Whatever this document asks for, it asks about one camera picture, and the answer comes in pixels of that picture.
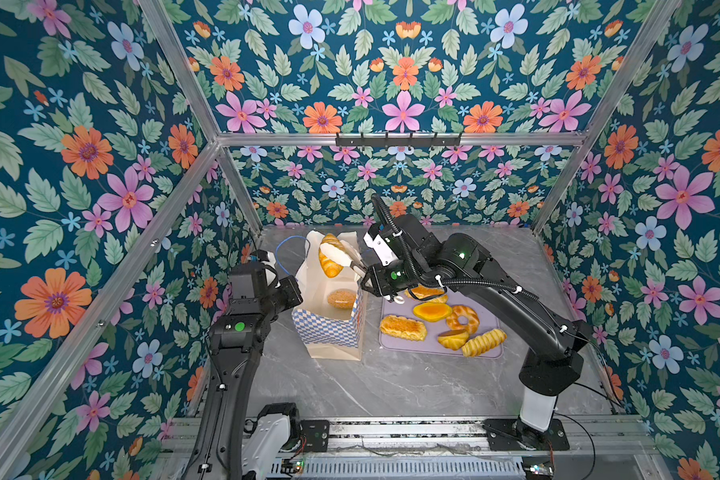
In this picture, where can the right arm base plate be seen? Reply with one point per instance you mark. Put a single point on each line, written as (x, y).
(505, 434)

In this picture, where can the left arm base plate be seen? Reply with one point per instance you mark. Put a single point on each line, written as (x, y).
(315, 436)

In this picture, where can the braided flat pastry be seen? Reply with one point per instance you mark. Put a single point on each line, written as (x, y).
(403, 328)

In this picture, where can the lavender plastic tray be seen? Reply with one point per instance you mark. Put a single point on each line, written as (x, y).
(430, 345)

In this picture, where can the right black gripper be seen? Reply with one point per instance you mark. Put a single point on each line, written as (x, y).
(376, 280)

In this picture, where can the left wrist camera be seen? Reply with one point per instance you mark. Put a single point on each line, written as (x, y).
(254, 279)

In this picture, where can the oval orange glazed bun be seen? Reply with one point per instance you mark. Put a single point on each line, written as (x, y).
(432, 311)

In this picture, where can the black hook rail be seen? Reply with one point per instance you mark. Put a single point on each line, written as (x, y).
(385, 140)

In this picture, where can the ridged long bread roll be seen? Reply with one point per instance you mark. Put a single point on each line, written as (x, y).
(483, 343)

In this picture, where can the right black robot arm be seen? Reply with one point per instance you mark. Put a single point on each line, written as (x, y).
(409, 255)

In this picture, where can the ring shaped pretzel bread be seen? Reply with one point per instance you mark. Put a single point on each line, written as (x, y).
(463, 318)

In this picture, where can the small croissant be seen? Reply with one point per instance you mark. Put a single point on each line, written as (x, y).
(332, 256)

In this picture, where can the sugared flat bread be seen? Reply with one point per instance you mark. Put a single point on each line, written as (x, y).
(427, 294)

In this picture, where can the round orange bun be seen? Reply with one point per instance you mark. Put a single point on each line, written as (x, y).
(342, 299)

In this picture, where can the small yellow bun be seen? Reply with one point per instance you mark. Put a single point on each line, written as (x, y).
(454, 339)

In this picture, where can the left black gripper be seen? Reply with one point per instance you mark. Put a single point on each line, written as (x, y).
(290, 285)

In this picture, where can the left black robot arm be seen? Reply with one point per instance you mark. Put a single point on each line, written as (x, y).
(222, 449)

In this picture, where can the checkered paper bag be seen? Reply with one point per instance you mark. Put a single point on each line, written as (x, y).
(327, 333)

